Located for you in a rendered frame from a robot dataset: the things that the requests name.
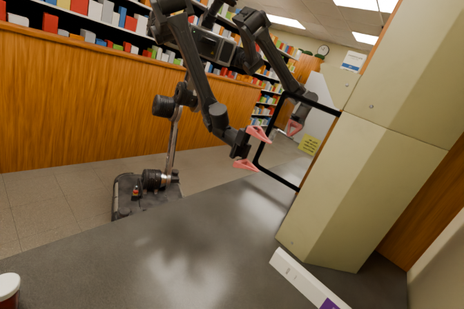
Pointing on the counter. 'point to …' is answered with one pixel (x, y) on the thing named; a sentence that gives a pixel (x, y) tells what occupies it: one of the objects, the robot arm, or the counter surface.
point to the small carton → (353, 61)
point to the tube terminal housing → (384, 136)
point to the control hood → (340, 84)
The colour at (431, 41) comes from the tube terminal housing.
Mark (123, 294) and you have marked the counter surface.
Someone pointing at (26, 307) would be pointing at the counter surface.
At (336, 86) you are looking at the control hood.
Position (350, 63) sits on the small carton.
